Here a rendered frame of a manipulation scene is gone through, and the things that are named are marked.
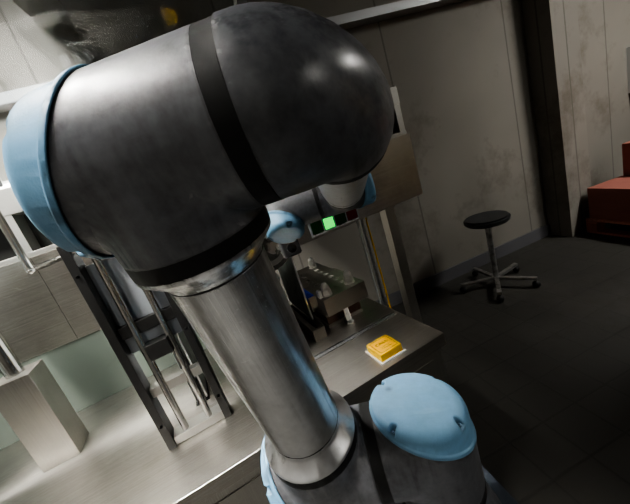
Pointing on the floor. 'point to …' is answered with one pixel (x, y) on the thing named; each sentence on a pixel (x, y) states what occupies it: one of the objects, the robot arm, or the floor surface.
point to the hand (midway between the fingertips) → (277, 251)
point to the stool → (493, 251)
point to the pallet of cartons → (624, 194)
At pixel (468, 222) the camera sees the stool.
